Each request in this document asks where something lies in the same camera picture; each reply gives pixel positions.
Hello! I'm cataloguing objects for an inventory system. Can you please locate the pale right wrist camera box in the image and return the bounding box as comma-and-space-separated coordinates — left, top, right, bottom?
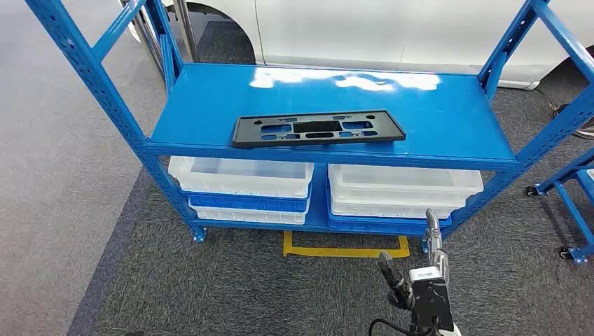
408, 266, 445, 284

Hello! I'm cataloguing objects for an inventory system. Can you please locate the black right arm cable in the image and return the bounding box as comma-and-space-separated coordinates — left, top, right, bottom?
368, 318, 419, 336

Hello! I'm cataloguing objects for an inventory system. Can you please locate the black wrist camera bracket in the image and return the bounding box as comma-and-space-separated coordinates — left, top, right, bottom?
410, 277, 455, 334

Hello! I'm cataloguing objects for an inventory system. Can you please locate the round metal stand base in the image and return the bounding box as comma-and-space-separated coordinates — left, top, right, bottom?
551, 102, 594, 140

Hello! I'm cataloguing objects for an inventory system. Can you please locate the white car with red stripe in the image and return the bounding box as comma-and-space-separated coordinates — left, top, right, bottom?
125, 0, 594, 91

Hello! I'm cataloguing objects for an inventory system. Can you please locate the black plastic plate bracket part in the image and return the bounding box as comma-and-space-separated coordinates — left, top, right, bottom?
230, 109, 408, 149

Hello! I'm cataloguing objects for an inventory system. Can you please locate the silver metal stand pole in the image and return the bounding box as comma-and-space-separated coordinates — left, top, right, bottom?
172, 0, 201, 64

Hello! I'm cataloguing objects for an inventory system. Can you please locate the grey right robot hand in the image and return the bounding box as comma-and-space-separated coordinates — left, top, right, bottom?
378, 208, 450, 311

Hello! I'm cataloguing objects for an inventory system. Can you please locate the blue metal shelf rack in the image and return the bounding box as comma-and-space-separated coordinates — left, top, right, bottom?
25, 0, 594, 253

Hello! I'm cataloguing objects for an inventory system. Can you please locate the blue wheeled metal cart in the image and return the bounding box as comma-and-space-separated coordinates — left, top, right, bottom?
525, 147, 594, 265

